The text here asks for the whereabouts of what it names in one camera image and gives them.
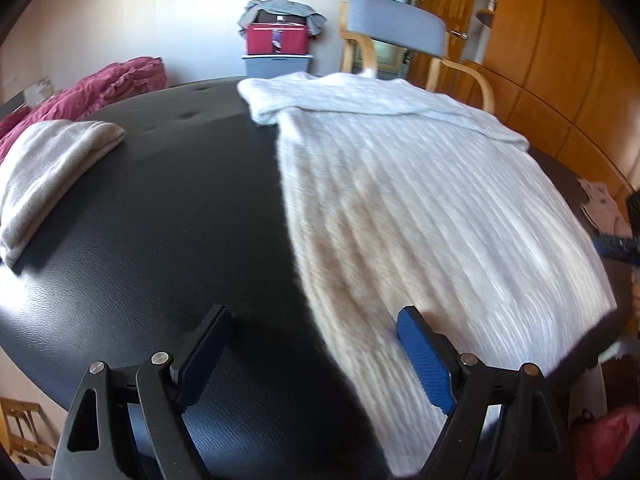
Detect red fabric storage box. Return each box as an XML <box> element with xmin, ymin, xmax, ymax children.
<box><xmin>246</xmin><ymin>22</ymin><xmax>311</xmax><ymax>57</ymax></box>

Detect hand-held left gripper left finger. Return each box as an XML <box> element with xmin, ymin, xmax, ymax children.
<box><xmin>52</xmin><ymin>304</ymin><xmax>235</xmax><ymax>480</ymax></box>

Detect grey wooden armchair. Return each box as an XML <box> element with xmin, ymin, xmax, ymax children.
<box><xmin>339</xmin><ymin>0</ymin><xmax>496</xmax><ymax>116</ymax></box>

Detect white knit sweater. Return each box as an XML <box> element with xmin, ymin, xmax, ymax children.
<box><xmin>236</xmin><ymin>71</ymin><xmax>618</xmax><ymax>476</ymax></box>

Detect red ruffled bedspread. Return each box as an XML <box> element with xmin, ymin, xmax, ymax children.
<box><xmin>0</xmin><ymin>56</ymin><xmax>168</xmax><ymax>166</ymax></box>

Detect wooden wardrobe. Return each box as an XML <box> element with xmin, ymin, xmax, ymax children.
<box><xmin>425</xmin><ymin>0</ymin><xmax>640</xmax><ymax>196</ymax></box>

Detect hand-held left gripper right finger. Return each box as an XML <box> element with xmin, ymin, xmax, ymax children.
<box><xmin>396</xmin><ymin>305</ymin><xmax>563</xmax><ymax>480</ymax></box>

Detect red plastic bag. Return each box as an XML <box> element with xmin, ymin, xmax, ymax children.
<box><xmin>570</xmin><ymin>405</ymin><xmax>640</xmax><ymax>480</ymax></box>

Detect wooden rack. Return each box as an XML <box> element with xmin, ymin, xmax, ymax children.
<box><xmin>0</xmin><ymin>397</ymin><xmax>56</xmax><ymax>466</ymax></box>

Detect grey plastic storage bin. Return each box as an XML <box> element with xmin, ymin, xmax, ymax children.
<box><xmin>241</xmin><ymin>52</ymin><xmax>315</xmax><ymax>81</ymax></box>

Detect pink cloth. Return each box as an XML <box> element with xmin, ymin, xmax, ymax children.
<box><xmin>577</xmin><ymin>177</ymin><xmax>633</xmax><ymax>238</ymax></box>

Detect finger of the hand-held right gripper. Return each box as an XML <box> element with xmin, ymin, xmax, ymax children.
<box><xmin>594</xmin><ymin>232</ymin><xmax>640</xmax><ymax>262</ymax></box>

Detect folded beige cloth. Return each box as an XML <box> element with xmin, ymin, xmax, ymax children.
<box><xmin>0</xmin><ymin>120</ymin><xmax>126</xmax><ymax>268</ymax></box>

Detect grey garment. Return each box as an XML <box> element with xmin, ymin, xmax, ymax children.
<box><xmin>239</xmin><ymin>0</ymin><xmax>328</xmax><ymax>38</ymax></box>

